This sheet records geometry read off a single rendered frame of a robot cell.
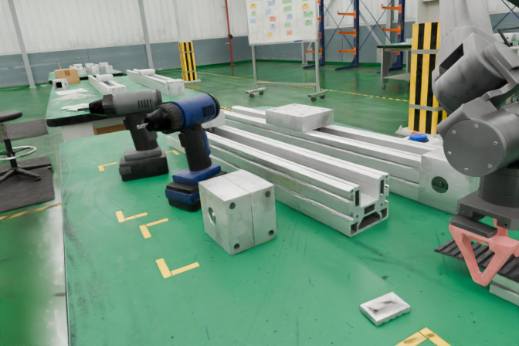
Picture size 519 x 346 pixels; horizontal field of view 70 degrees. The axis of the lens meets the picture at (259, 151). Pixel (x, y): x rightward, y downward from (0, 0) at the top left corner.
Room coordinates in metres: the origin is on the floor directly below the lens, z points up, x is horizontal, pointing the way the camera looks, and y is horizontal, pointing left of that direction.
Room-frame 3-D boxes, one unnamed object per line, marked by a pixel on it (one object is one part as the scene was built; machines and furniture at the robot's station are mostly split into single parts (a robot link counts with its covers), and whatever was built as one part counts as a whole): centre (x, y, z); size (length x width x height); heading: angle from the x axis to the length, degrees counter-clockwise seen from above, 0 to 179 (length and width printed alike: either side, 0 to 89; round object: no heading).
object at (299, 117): (0.99, -0.11, 0.87); 0.16 x 0.11 x 0.07; 33
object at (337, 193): (0.89, 0.04, 0.82); 0.80 x 0.10 x 0.09; 33
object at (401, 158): (0.99, -0.11, 0.82); 0.80 x 0.10 x 0.09; 33
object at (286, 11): (6.64, -0.55, 0.97); 1.51 x 0.50 x 1.95; 47
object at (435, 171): (0.63, -0.37, 0.83); 0.12 x 0.09 x 0.10; 123
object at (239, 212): (0.58, 0.04, 0.83); 0.11 x 0.10 x 0.10; 121
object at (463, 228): (0.37, -0.26, 0.85); 0.07 x 0.07 x 0.09; 33
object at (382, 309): (0.36, -0.13, 0.78); 0.05 x 0.03 x 0.01; 112
